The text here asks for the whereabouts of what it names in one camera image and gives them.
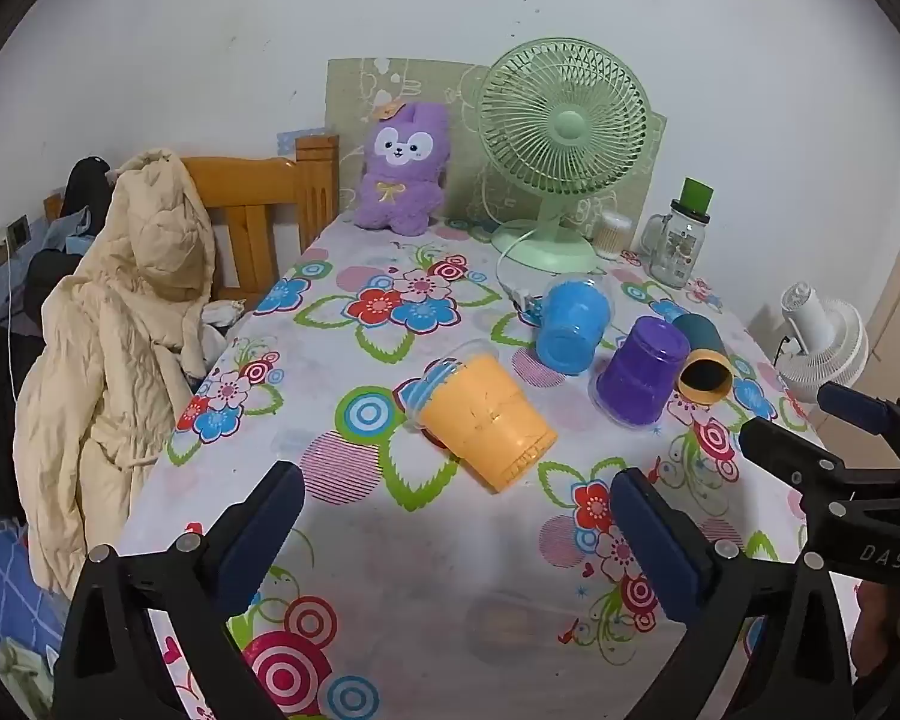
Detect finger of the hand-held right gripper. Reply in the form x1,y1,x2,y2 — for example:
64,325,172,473
817,381,900,470
738,415,865,497

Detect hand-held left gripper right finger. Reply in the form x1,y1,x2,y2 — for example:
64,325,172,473
610,468,865,720

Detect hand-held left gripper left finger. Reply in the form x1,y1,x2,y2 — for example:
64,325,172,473
52,459,306,720

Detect orange cup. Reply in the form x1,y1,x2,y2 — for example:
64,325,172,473
412,341,559,495

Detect dark teal cup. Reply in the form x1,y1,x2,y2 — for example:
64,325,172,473
670,313,737,403

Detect purple cup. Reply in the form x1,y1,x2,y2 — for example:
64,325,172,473
588,315,693,433

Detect blue cup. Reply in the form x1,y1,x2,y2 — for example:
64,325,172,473
534,272,618,377

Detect person's right hand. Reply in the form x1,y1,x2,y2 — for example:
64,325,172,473
851,581,900,685

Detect white fan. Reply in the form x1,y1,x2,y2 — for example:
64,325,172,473
775,282,870,407

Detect floral tablecloth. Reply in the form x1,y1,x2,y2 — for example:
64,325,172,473
115,215,865,720

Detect white crumpled cloth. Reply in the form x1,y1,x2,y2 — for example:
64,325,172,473
201,299,247,332

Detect beige padded jacket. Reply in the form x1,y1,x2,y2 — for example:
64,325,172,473
12,149,230,602

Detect glass jar with green lid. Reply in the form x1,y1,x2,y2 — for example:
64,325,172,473
639,177,716,289

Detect blue plaid cloth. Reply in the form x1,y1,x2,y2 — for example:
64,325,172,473
0,516,70,720

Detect clear cotton swab container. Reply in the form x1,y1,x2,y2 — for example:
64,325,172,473
593,211,638,260

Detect dark clothes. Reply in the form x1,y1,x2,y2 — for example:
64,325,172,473
0,155,115,520

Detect wooden chair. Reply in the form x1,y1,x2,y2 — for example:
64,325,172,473
43,133,341,306

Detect purple plush toy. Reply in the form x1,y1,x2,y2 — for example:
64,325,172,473
353,100,452,236

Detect green table fan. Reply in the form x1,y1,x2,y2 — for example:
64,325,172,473
477,39,653,277

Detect blue dotted paper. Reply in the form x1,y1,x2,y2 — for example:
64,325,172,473
275,127,328,164

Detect white fan cable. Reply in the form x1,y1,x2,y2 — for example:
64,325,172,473
495,228,550,316

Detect white charging cable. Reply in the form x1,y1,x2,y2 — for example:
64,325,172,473
1,238,22,400

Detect wall socket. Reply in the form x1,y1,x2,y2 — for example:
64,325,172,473
0,214,32,269

